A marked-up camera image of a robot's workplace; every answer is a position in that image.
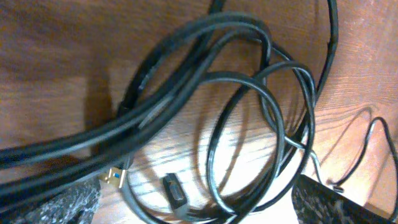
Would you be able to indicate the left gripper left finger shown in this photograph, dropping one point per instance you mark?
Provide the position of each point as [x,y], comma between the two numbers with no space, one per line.
[76,204]

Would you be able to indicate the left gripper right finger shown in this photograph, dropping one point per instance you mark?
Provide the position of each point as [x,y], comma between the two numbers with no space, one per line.
[316,203]

